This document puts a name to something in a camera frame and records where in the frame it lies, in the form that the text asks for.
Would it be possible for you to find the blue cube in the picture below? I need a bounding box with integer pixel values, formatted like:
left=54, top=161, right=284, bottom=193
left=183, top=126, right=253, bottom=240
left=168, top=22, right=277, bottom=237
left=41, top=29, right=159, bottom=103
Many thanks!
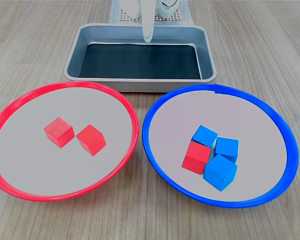
left=214, top=136, right=240, bottom=165
left=203, top=154, right=238, bottom=192
left=191, top=125, right=219, bottom=148

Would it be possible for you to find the pale perforated base plate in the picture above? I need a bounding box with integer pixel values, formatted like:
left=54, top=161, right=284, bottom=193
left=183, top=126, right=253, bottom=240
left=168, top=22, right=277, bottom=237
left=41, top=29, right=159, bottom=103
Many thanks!
left=118, top=4, right=184, bottom=22

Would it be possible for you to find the steel tray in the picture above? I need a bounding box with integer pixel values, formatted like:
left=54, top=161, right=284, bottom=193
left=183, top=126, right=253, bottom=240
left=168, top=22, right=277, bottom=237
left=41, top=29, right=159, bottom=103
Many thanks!
left=63, top=23, right=217, bottom=93

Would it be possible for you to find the red-rimmed white plate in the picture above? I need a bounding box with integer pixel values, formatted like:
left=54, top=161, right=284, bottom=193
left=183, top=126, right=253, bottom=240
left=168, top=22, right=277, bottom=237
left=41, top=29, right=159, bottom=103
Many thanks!
left=0, top=81, right=140, bottom=203

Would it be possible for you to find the blue-rimmed white plate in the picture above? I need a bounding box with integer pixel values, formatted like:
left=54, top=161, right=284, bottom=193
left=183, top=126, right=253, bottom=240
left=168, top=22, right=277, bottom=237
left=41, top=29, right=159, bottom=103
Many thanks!
left=142, top=83, right=300, bottom=209

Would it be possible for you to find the red cube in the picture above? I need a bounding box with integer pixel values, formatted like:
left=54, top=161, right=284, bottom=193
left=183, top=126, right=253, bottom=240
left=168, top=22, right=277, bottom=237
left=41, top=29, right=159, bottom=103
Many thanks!
left=76, top=124, right=107, bottom=157
left=44, top=116, right=75, bottom=149
left=181, top=140, right=212, bottom=175

